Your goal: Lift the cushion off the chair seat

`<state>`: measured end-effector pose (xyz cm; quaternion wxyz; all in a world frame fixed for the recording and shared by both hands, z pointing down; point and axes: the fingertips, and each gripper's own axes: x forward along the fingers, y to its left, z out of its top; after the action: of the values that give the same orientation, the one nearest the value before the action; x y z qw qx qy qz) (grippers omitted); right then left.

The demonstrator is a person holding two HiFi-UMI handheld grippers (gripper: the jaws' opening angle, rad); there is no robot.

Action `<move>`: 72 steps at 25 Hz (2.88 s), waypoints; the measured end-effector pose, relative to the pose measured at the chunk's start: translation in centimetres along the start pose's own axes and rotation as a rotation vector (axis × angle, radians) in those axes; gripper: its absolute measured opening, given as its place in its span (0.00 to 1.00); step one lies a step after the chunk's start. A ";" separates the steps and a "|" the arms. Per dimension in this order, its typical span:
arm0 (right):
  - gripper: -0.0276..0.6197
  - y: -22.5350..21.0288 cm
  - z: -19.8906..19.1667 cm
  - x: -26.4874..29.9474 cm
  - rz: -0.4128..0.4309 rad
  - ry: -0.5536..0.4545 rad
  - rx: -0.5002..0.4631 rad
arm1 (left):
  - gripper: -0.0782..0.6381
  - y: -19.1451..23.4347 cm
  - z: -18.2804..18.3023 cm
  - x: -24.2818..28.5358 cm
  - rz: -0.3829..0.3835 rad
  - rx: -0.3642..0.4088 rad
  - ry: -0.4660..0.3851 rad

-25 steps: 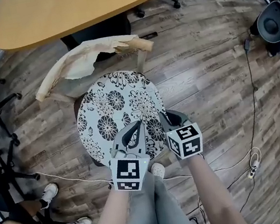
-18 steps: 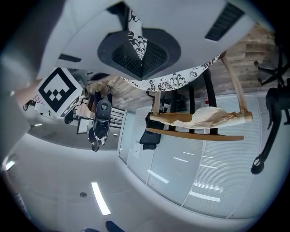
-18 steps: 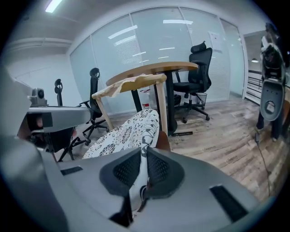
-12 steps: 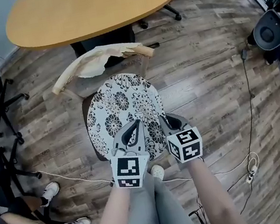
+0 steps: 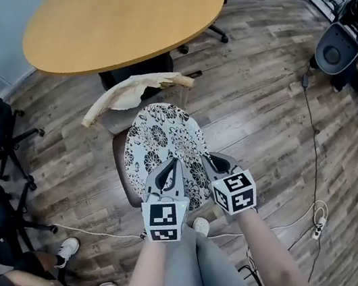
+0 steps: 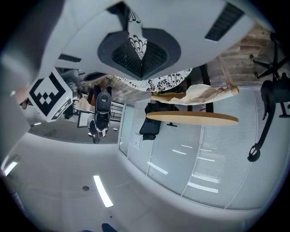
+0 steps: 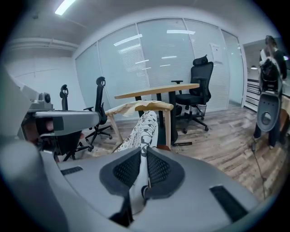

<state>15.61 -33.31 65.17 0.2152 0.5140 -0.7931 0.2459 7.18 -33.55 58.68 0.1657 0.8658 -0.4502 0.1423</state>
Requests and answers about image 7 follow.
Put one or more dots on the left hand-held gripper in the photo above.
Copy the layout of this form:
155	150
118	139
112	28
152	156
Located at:
13	102

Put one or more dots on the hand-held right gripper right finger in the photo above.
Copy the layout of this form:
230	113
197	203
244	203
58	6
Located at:
199	181

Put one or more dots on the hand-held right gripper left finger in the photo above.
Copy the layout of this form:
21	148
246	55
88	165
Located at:
90	174

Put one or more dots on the light wooden chair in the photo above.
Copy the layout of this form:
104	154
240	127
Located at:
168	127

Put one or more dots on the black mesh office chair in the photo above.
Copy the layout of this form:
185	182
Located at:
201	74
99	106
64	99

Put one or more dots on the round wooden table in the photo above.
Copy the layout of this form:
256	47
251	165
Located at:
158	88

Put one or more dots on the black and white round machine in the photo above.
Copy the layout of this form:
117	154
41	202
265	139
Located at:
269	106
279	63

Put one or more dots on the black metal railing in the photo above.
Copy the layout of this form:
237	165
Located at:
251	90

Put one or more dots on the long ceiling light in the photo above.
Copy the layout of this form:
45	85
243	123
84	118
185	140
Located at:
64	6

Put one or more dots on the white paper sheet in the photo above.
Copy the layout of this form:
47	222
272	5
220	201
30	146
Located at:
216	53

